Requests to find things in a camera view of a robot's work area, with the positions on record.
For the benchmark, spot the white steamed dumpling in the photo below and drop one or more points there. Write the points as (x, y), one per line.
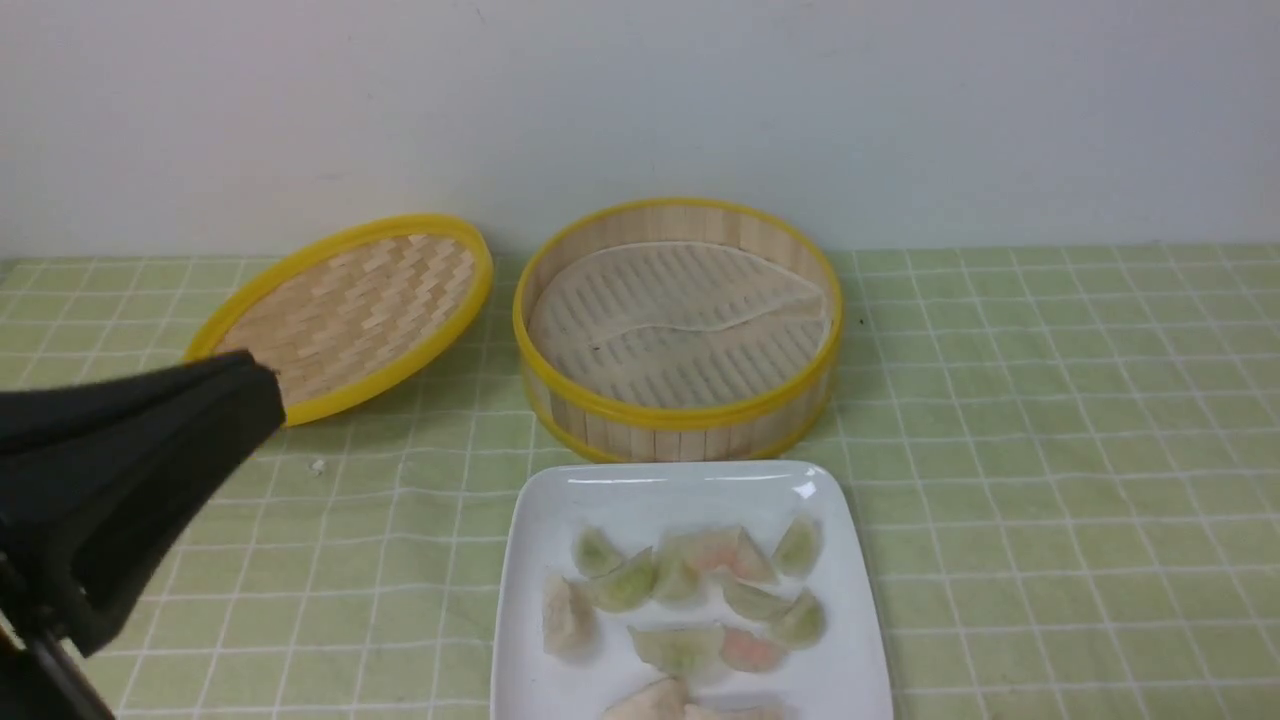
(760, 712)

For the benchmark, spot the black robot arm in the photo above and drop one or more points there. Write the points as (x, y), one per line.
(98, 482)

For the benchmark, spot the white square plate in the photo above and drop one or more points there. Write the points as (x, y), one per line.
(843, 676)

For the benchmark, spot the white steamer liner cloth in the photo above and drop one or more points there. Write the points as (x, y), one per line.
(678, 325)

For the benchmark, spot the yellow rimmed bamboo steamer basket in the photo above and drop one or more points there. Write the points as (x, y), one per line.
(608, 431)

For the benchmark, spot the small green dumpling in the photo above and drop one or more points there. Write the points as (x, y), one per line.
(593, 553)

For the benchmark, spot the pale green dumpling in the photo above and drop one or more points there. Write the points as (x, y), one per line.
(752, 603)
(676, 581)

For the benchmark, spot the beige dumpling left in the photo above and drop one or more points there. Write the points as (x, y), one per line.
(568, 624)

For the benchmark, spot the beige dumpling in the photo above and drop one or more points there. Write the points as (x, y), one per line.
(568, 624)
(662, 700)

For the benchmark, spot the pale green dumpling middle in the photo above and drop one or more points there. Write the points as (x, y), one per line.
(752, 603)

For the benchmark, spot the large green dumpling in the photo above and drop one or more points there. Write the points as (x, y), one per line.
(683, 651)

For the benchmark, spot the yellow rimmed bamboo steamer lid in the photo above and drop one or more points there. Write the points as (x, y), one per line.
(349, 317)

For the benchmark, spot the orange pink dumpling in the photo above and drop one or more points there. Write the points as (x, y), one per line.
(747, 652)

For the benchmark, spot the green dumpling lower right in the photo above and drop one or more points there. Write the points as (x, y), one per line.
(800, 625)

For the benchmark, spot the beige dumpling bottom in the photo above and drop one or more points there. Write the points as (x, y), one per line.
(662, 700)

